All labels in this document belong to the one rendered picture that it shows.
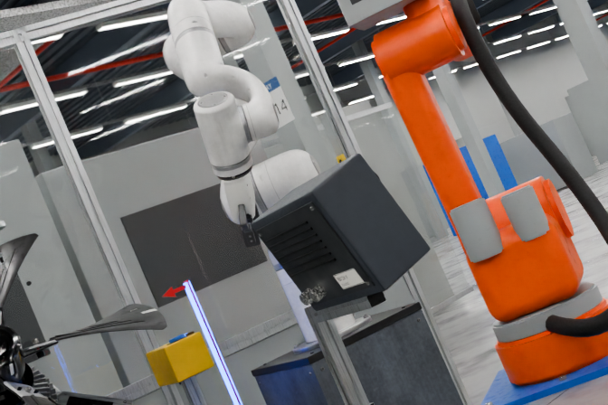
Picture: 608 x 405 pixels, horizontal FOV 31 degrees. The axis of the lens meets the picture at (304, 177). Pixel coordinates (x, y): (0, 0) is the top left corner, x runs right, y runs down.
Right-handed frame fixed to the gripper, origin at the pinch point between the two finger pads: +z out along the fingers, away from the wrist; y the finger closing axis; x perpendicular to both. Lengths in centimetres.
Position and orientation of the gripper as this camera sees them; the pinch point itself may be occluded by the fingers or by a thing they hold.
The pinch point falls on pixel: (252, 229)
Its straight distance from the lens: 230.7
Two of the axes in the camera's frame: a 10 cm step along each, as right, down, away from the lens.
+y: 0.4, 5.1, -8.6
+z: 2.2, 8.3, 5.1
